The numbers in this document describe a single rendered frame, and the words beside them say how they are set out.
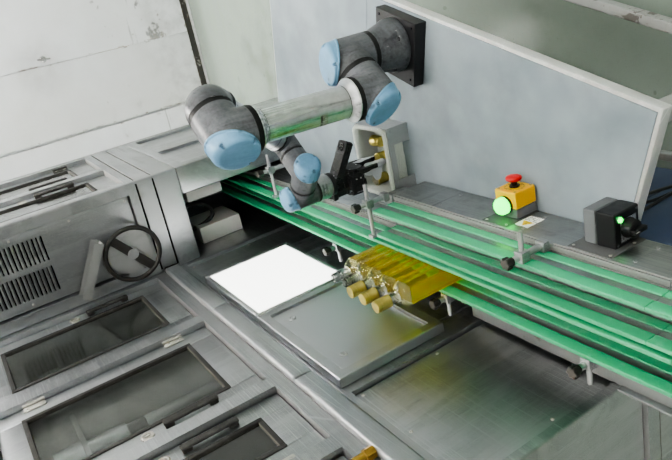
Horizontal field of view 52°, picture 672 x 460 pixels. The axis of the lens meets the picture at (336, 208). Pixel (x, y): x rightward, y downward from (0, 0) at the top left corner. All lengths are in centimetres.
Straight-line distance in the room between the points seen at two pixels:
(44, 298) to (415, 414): 148
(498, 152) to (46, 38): 397
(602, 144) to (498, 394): 61
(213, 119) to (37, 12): 376
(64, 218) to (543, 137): 165
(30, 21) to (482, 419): 433
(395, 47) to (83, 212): 128
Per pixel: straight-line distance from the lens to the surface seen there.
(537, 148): 171
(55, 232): 257
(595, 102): 157
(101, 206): 258
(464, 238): 171
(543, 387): 168
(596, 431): 167
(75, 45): 530
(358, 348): 184
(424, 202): 192
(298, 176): 190
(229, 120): 158
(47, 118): 529
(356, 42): 186
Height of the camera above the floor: 193
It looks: 26 degrees down
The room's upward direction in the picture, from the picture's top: 112 degrees counter-clockwise
